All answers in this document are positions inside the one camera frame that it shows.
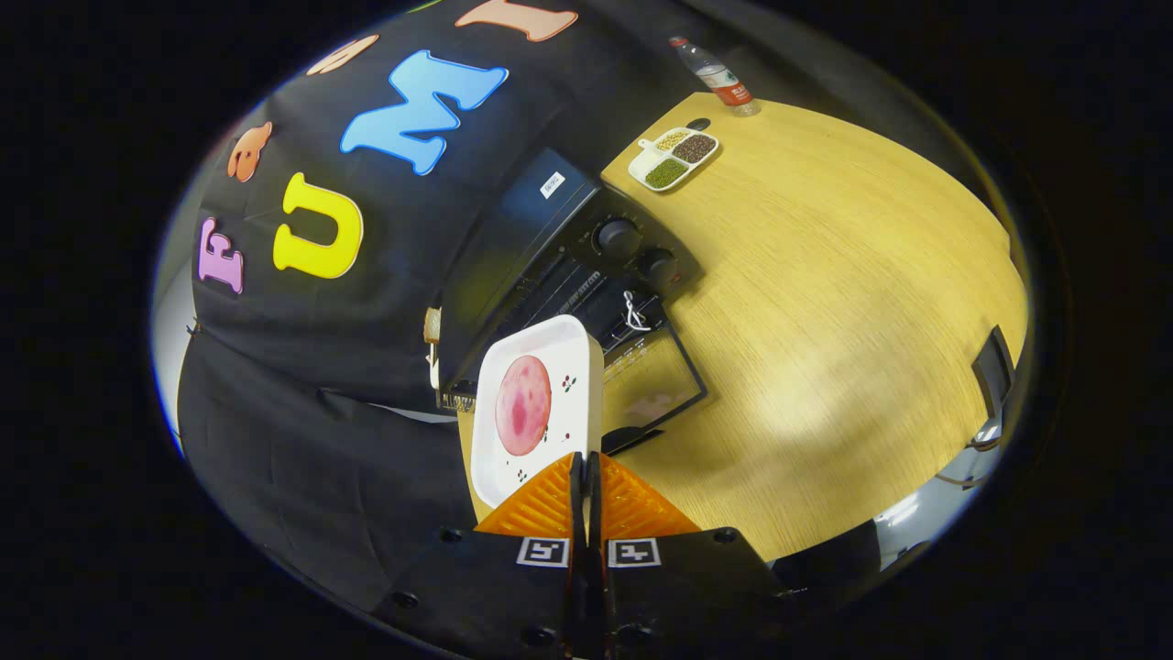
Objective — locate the white divided bean dish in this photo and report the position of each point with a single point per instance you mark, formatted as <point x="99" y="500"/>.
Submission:
<point x="674" y="163"/>

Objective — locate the black toaster oven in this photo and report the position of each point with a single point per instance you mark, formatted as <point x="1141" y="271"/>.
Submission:
<point x="513" y="238"/>

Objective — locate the pink round food slice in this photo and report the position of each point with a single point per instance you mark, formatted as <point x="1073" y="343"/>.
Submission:
<point x="522" y="403"/>

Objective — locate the brown toast slice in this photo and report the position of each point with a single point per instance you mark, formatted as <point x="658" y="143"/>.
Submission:
<point x="433" y="325"/>

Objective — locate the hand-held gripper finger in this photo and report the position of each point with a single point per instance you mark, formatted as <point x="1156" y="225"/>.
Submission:
<point x="576" y="504"/>
<point x="594" y="504"/>

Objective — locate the black chair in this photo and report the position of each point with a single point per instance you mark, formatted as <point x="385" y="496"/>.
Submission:
<point x="994" y="371"/>

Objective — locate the white food tray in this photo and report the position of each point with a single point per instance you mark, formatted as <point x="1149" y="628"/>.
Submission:
<point x="568" y="348"/>

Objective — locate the red label water bottle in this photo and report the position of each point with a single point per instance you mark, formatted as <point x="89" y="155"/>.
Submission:
<point x="719" y="78"/>

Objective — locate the small black round lid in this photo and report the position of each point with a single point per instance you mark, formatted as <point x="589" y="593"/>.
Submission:
<point x="698" y="124"/>

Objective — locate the white pop-up toaster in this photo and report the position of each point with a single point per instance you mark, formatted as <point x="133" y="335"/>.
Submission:
<point x="434" y="367"/>

